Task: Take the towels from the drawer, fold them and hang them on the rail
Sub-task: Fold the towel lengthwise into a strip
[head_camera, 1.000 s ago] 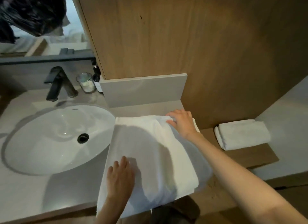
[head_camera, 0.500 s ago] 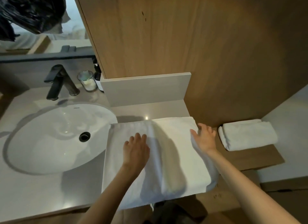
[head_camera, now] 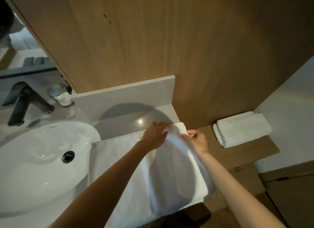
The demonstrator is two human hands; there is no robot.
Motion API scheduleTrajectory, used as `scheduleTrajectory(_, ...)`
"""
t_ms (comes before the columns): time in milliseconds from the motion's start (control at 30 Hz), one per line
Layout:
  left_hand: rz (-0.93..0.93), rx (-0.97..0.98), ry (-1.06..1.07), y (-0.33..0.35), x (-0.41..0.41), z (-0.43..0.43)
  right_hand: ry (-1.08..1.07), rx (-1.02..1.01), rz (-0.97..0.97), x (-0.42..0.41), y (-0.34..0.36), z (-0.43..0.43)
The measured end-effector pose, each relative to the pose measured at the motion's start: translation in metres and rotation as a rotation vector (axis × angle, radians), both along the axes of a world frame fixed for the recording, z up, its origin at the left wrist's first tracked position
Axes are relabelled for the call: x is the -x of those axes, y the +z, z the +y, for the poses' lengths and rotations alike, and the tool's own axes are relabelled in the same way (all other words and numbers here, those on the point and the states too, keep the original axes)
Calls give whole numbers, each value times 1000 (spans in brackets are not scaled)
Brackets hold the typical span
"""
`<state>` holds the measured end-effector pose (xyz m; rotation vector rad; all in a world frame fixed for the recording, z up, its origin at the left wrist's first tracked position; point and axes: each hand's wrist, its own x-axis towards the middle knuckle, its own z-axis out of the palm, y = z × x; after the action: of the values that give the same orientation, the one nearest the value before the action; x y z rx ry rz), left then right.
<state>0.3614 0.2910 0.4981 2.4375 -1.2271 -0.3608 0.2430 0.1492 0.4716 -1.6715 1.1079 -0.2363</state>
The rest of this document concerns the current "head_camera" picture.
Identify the clear drinking glass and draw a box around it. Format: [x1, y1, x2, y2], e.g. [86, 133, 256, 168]
[48, 84, 75, 107]

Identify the wall mirror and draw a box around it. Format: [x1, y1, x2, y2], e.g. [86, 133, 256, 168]
[0, 0, 79, 93]

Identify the person's left hand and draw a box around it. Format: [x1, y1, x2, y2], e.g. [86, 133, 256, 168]
[140, 122, 171, 152]

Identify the grey backsplash ledge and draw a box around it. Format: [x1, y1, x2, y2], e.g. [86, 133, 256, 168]
[72, 75, 176, 123]

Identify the dark metal faucet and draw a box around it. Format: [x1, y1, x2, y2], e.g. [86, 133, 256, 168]
[2, 81, 55, 126]

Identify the large white towel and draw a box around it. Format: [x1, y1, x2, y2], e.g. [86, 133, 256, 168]
[88, 122, 216, 221]

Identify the white oval sink basin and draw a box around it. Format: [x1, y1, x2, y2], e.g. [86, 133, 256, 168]
[0, 121, 101, 214]

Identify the wooden shelf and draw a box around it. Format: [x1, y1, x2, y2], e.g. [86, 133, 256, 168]
[196, 124, 280, 211]

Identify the person's right forearm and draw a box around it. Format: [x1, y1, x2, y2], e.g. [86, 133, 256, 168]
[198, 152, 287, 228]

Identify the wooden cabinet door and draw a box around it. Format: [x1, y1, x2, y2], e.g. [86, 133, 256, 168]
[259, 162, 314, 228]

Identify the person's left forearm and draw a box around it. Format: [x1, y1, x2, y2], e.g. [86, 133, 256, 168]
[50, 140, 151, 228]

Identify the person's right hand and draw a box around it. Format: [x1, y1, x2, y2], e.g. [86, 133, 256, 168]
[182, 130, 209, 158]

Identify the folded white towel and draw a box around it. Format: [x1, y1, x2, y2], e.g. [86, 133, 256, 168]
[212, 111, 272, 148]

